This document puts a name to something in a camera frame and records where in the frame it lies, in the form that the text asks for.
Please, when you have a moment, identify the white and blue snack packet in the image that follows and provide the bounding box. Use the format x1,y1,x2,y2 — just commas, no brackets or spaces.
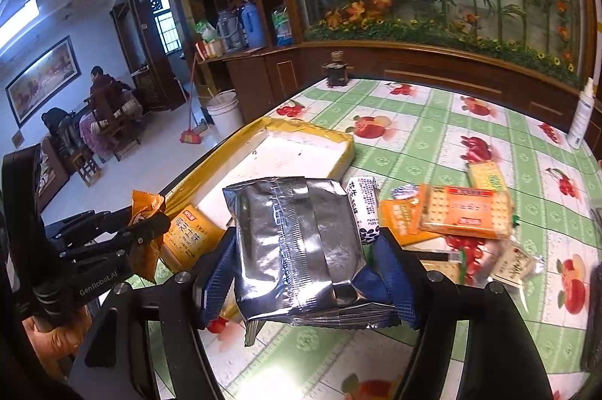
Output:
345,175,381,245

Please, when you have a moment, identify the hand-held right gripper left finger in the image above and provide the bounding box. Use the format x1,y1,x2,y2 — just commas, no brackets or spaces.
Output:
68,228,240,400

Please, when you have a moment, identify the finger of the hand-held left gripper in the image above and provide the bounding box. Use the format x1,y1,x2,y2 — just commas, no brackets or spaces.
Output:
44,205,135,248
59,213,171,265

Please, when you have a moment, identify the ceiling light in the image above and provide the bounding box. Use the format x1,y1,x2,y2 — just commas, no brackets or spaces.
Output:
0,0,38,49

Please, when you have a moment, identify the red broom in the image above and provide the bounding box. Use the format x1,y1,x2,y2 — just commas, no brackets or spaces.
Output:
179,52,204,144

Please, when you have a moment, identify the barred window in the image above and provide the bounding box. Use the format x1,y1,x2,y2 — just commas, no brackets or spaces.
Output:
154,12,182,55

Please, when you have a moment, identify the white spray bottle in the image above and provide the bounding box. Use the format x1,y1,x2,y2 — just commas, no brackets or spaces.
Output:
567,77,597,151

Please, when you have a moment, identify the wooden chair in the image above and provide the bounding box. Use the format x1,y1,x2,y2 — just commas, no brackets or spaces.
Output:
89,99,143,162

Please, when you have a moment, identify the yellow green cracker packet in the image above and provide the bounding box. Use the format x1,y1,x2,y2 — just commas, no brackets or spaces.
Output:
465,160,509,194

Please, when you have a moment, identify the dark glass jar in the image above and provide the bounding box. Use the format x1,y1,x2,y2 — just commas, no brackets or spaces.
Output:
322,51,349,88

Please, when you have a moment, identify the dark cloth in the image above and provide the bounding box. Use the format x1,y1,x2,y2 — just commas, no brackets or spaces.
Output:
41,107,78,156

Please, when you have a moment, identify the person's left hand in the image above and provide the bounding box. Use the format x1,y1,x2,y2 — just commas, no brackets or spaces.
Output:
21,305,95,378

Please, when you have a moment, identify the orange flat snack packet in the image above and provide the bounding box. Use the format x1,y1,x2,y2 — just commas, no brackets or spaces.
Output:
379,198,443,248

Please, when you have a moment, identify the long orange cracker packet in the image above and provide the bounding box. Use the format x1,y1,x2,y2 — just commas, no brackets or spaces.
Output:
418,183,514,240

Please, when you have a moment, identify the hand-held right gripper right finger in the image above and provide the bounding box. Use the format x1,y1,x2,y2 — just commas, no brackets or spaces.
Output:
371,226,556,400

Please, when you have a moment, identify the wooden cabinet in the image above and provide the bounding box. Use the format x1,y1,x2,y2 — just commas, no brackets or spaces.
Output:
198,41,602,156

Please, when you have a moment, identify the green and white bag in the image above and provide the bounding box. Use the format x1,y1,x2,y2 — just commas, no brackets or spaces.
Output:
194,20,219,43

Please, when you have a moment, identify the white plastic bucket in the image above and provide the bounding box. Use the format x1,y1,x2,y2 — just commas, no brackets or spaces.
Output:
205,90,245,137

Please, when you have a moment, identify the large yellow plastic bag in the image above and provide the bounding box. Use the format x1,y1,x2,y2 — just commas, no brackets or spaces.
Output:
162,118,356,241

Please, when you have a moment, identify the orange puffed snack packet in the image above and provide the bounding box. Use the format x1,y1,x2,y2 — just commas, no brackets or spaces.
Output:
126,189,166,285

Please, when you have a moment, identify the grey thermos flask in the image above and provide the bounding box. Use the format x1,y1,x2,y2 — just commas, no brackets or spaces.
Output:
217,9,245,50

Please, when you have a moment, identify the silver foil snack packet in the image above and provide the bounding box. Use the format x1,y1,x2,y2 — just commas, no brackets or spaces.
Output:
222,176,400,347

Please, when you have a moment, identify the framed wall painting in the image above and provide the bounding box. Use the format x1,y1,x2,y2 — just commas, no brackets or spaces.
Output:
5,35,83,128

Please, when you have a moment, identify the blue thermos flask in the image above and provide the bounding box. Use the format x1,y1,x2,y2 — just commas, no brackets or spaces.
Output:
237,0,265,48

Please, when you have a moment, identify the clear plastic snack packet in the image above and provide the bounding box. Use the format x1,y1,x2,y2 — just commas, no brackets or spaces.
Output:
423,235,546,288

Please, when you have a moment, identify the yellow-orange snack packet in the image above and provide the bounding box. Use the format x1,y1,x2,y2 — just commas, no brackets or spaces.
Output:
160,203,227,275

